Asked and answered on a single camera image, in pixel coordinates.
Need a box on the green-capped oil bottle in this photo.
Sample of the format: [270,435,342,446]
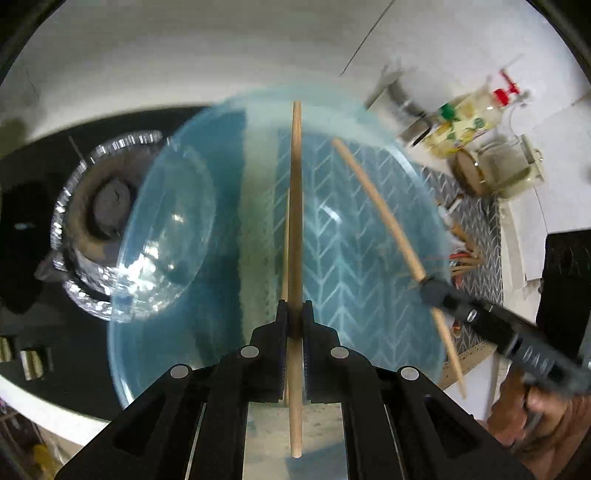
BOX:
[422,104,492,160]

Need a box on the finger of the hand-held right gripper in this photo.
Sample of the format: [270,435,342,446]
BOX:
[418,275,513,358]

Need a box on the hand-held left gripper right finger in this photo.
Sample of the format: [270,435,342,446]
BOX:
[302,300,536,480]

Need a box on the red-capped clear bottle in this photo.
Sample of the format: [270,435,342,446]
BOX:
[462,68,525,137]

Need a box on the pile of wooden utensils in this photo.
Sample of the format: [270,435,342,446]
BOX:
[438,196,485,283]

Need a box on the black gas stove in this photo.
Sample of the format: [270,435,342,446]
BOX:
[0,105,227,428]

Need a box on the foil-lined gas burner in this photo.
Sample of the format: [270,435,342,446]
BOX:
[34,130,169,320]

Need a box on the cork-lidded jar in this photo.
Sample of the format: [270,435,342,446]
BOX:
[451,150,491,198]

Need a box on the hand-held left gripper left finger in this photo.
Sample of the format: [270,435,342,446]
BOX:
[55,299,290,480]

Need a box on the glass jar with lid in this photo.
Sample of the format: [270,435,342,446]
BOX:
[475,133,546,200]

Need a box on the clear blue glass bowl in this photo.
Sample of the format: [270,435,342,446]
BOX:
[106,84,457,412]

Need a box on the person's right hand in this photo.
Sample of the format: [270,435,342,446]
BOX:
[485,368,591,480]

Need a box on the grey herringbone mat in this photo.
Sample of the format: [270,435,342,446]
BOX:
[277,138,506,372]

